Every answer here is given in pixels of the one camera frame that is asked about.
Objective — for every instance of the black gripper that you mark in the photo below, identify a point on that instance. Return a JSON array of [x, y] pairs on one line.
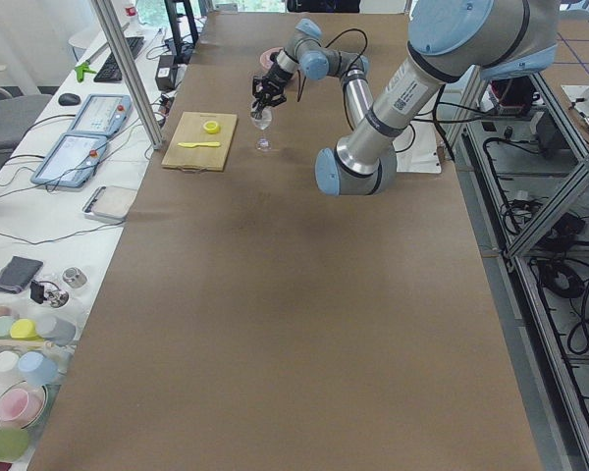
[[275, 76]]

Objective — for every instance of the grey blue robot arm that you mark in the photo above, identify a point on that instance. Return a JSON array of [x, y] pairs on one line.
[[505, 39]]

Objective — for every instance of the clear wine glass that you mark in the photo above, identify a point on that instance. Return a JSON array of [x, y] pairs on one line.
[[263, 124]]

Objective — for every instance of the yellow lemon slice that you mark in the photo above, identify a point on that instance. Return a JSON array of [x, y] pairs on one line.
[[211, 126]]

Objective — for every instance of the yellow plastic knife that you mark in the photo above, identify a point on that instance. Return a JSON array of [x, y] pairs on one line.
[[203, 144]]

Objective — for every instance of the bamboo cutting board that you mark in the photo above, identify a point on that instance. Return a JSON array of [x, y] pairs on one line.
[[189, 129]]

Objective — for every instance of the black power adapter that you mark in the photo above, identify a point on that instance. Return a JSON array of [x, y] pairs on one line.
[[166, 74]]

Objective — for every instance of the upper teach pendant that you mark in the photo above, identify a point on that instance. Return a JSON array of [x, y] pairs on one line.
[[101, 114]]

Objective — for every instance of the teach pendant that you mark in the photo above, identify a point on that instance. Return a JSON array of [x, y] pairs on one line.
[[101, 114], [71, 162]]

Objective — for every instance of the white tray box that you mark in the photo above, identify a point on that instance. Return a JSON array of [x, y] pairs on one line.
[[109, 204]]

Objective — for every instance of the black computer mouse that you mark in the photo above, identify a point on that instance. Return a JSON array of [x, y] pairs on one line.
[[69, 99]]

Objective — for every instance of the lower teach pendant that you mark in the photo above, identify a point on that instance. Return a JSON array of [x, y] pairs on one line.
[[71, 162]]

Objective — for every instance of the small steel cup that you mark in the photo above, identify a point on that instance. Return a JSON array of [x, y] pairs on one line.
[[74, 277]]

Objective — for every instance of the grey folded cloth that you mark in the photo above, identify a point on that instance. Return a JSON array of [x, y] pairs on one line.
[[18, 274]]

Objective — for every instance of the yellow plastic cup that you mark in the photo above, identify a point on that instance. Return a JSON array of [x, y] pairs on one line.
[[24, 329]]

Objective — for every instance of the blue plastic cup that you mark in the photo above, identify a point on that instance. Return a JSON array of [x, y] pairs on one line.
[[37, 369]]

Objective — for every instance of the green plastic plate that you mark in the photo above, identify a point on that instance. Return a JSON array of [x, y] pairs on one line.
[[13, 444]]

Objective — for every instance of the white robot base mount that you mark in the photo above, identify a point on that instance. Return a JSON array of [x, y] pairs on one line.
[[416, 150]]

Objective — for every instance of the green handled tool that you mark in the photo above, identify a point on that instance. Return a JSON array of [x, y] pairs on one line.
[[84, 67]]

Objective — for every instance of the aluminium frame post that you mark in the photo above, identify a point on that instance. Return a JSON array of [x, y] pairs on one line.
[[113, 32]]

